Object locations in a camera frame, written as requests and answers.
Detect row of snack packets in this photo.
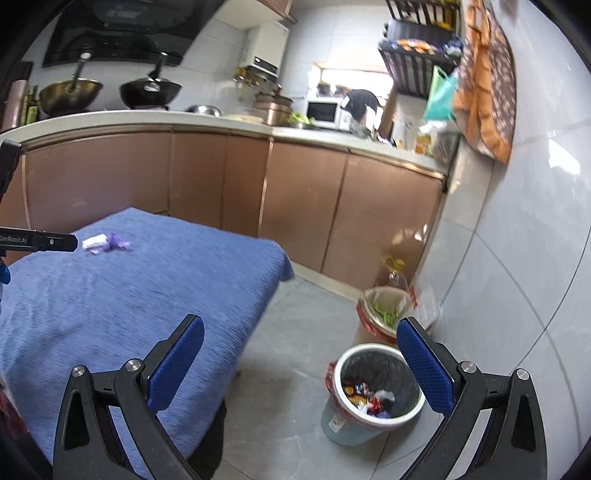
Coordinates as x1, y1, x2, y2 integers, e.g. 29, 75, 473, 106
390, 38, 462, 59

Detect pile of colourful wrappers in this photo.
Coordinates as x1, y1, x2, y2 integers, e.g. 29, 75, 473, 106
344, 381, 397, 418

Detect brown kitchen base cabinet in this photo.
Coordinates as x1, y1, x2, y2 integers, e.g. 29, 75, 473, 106
0, 124, 448, 289

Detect brown wall cabinet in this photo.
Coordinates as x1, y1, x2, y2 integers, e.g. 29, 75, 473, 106
256, 0, 298, 24

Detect white water heater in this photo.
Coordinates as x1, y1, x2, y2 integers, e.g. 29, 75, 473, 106
244, 23, 290, 77

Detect beige bin with red bag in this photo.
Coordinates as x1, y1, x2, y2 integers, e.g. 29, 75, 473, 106
356, 286, 411, 345

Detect hanging kitchen utensils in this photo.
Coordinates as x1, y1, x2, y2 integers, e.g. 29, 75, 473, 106
235, 67, 280, 88

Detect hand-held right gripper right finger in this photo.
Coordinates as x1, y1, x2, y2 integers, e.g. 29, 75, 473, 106
396, 316, 548, 480

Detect round bin with white rim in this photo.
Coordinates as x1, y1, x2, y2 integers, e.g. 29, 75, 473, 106
321, 344, 426, 446

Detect black range hood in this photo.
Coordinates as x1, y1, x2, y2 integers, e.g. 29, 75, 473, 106
43, 0, 195, 69

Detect green vegetable scraps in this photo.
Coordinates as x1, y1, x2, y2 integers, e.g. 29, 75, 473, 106
372, 302, 400, 326

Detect green plastic bag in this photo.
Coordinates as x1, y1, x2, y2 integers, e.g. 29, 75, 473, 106
423, 65, 459, 121

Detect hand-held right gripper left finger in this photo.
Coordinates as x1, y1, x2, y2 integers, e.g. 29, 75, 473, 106
53, 314, 205, 480

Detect orange patterned apron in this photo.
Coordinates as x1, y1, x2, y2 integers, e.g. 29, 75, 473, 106
452, 0, 516, 164

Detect pink cylinder bottle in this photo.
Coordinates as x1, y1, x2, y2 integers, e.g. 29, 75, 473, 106
11, 79, 28, 126

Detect white purple candy wrapper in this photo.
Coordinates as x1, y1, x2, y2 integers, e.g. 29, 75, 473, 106
82, 233, 133, 254

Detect blue table cloth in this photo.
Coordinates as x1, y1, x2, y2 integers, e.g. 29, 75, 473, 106
0, 207, 295, 480

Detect yellow cooking oil bottle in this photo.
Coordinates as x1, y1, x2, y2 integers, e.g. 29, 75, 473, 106
381, 256, 410, 289

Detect black wok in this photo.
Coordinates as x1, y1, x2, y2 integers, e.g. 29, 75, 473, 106
119, 53, 182, 110

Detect brass wok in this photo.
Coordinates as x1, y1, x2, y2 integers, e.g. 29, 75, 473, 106
38, 53, 103, 116

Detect clear plastic packaging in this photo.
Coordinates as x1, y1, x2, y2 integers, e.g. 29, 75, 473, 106
409, 284, 439, 331

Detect copper cooking pot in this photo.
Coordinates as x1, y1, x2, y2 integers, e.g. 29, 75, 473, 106
252, 90, 294, 126

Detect white microwave oven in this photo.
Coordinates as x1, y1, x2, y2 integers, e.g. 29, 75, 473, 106
306, 99, 345, 130

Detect black wall rack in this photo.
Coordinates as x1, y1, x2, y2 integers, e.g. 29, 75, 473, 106
379, 0, 462, 100

